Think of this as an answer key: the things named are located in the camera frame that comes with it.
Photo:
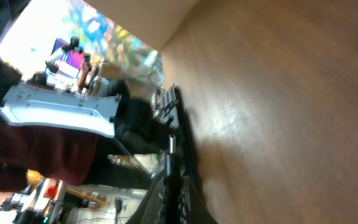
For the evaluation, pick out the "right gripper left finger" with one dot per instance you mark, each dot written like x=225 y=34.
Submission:
x=149 y=210

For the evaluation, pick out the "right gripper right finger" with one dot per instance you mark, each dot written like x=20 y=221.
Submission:
x=192 y=209

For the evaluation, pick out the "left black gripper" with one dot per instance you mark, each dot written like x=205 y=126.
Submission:
x=135 y=126

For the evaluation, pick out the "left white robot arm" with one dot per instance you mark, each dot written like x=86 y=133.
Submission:
x=22 y=104

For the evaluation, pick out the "person in maroon shirt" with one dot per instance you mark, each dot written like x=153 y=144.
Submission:
x=74 y=157

